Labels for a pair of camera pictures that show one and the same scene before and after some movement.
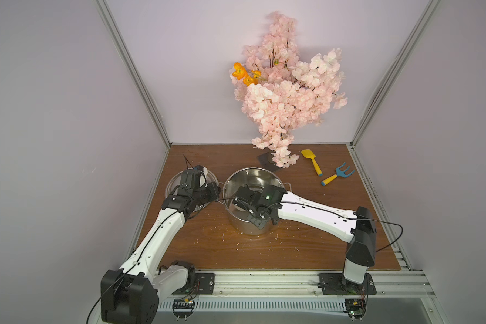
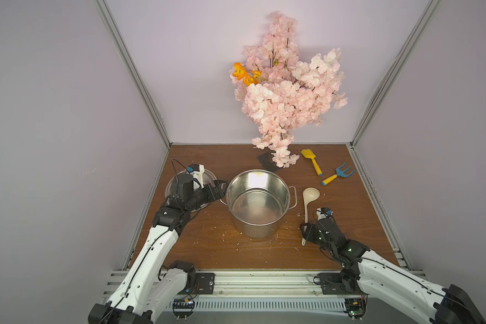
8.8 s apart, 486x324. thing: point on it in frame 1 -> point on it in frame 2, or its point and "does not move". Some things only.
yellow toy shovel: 307,153 does not move
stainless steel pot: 257,177 does not move
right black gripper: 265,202 -> 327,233
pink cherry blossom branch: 293,91 does not move
